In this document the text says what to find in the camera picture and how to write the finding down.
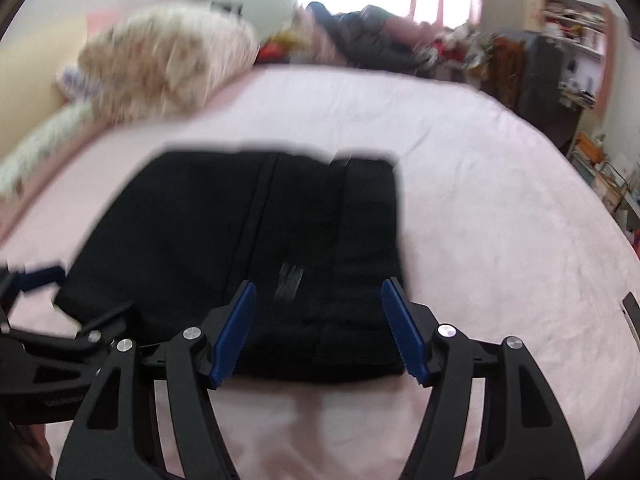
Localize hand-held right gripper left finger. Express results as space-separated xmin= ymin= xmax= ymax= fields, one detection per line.
xmin=55 ymin=280 xmax=258 ymax=480

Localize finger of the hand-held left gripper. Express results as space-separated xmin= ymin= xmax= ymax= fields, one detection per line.
xmin=0 ymin=262 xmax=68 ymax=333
xmin=0 ymin=302 xmax=137 ymax=393

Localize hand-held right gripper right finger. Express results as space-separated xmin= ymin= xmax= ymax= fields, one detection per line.
xmin=381 ymin=278 xmax=586 ymax=480

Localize black pants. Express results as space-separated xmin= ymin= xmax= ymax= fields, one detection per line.
xmin=54 ymin=147 xmax=407 ymax=385

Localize floral pillow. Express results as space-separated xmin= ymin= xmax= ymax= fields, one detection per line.
xmin=0 ymin=102 xmax=98 ymax=196

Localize pink bed blanket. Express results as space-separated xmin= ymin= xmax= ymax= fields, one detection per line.
xmin=0 ymin=65 xmax=640 ymax=480

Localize purple patterned pillow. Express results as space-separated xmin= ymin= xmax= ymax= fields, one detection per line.
xmin=57 ymin=67 xmax=96 ymax=101

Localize beige bed headboard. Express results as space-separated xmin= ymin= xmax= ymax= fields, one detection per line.
xmin=0 ymin=15 xmax=96 ymax=151

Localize smartphone in white case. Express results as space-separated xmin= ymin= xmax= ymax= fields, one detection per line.
xmin=621 ymin=292 xmax=640 ymax=351

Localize rolled floral duvet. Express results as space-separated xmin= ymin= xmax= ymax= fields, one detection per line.
xmin=75 ymin=2 xmax=261 ymax=123

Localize red plush toy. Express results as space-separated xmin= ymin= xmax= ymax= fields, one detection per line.
xmin=257 ymin=42 xmax=288 ymax=63

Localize wooden chair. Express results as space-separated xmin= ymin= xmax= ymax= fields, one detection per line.
xmin=490 ymin=34 xmax=526 ymax=106

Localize black recliner with clothes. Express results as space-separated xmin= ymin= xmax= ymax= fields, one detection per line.
xmin=305 ymin=1 xmax=436 ymax=71

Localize dark grey storage cabinet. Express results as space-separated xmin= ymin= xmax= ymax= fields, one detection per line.
xmin=520 ymin=32 xmax=566 ymax=116

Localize pink bookshelf desk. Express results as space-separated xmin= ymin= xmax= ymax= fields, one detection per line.
xmin=522 ymin=0 xmax=618 ymax=111

